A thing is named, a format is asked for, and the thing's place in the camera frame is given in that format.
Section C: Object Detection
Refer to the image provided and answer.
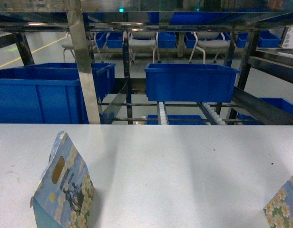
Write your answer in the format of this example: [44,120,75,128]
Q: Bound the flower gift bag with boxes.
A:
[30,131,94,228]
[264,176,293,228]

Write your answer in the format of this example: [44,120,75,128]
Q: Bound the blue bin on roller rack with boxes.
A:
[145,63,240,103]

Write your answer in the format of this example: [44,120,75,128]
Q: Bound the grey office chair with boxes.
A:
[189,32,230,64]
[128,31,161,64]

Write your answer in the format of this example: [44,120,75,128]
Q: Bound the blue bin at left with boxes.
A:
[0,63,116,124]

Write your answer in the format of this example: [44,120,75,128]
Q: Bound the steel rack frame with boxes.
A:
[0,0,293,124]

